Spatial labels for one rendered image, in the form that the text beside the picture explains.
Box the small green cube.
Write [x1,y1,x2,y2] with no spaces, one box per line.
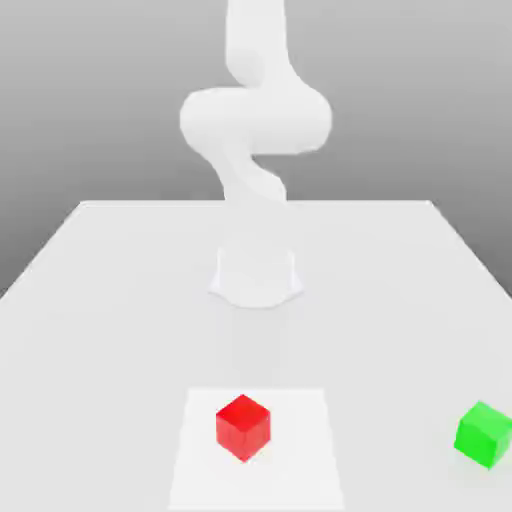
[453,400,512,471]

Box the small red cube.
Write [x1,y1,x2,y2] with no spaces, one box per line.
[215,393,272,464]

